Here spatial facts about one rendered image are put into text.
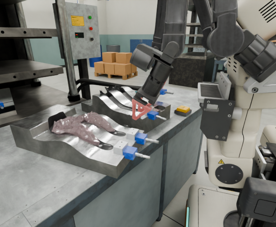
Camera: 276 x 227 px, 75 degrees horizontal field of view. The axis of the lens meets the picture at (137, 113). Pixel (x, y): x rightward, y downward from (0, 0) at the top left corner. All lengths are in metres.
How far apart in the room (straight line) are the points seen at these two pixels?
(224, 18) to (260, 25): 0.20
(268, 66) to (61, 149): 0.69
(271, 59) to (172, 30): 0.25
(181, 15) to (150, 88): 0.21
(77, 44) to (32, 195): 1.19
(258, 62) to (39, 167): 0.77
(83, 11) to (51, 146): 1.16
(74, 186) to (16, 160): 0.30
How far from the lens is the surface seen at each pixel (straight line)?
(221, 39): 0.51
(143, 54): 0.56
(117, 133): 0.81
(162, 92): 1.11
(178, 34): 0.53
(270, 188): 0.83
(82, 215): 0.79
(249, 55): 0.55
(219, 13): 0.54
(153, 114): 0.86
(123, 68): 5.60
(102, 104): 1.02
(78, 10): 1.63
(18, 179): 0.76
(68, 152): 0.72
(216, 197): 1.39
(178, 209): 1.63
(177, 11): 0.54
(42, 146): 0.82
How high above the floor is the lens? 1.25
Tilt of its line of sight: 23 degrees down
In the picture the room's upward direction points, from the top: straight up
